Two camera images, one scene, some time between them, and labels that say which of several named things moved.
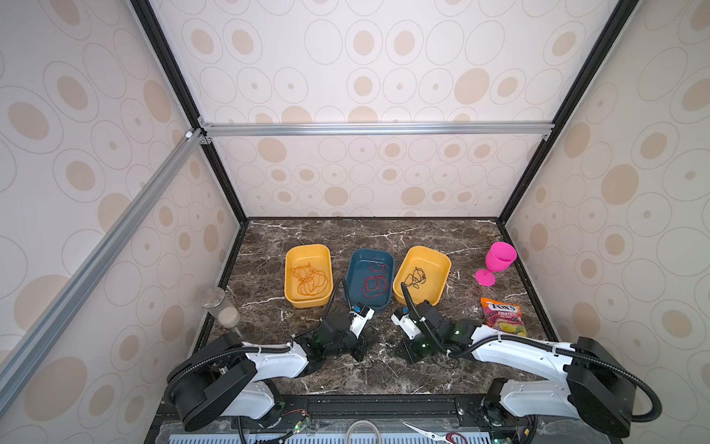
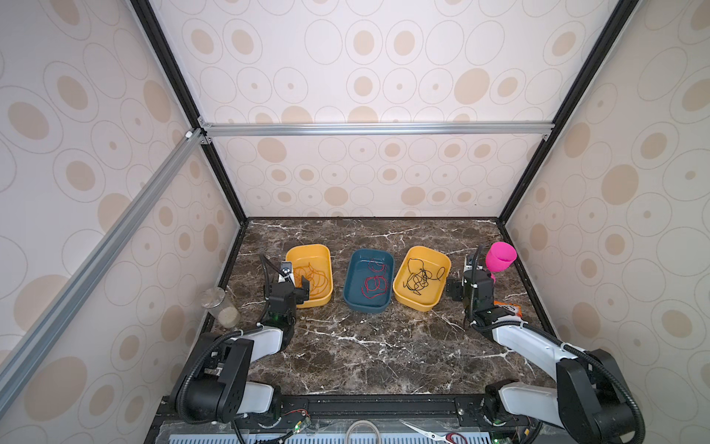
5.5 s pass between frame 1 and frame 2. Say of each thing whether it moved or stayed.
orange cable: stayed
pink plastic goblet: stayed
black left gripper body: moved
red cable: stayed
